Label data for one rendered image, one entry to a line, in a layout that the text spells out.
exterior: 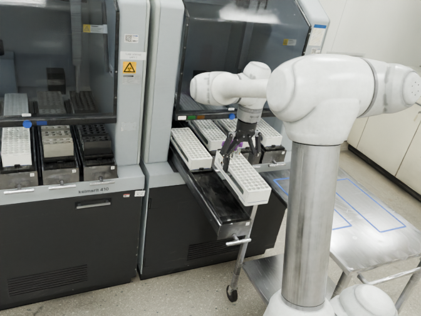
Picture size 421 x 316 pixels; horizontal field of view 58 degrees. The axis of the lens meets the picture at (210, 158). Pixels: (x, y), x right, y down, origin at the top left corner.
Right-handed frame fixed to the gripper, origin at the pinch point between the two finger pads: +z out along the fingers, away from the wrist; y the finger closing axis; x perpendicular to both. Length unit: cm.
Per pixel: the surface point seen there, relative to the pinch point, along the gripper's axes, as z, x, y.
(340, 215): 9.4, -27.3, 34.1
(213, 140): 4.9, 29.3, 2.4
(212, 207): 10.3, -11.5, -14.4
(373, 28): -30, 148, 200
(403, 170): 74, 77, 219
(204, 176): 11.1, 10.1, -8.8
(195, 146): 5.4, 26.0, -7.6
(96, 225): 42, 24, -51
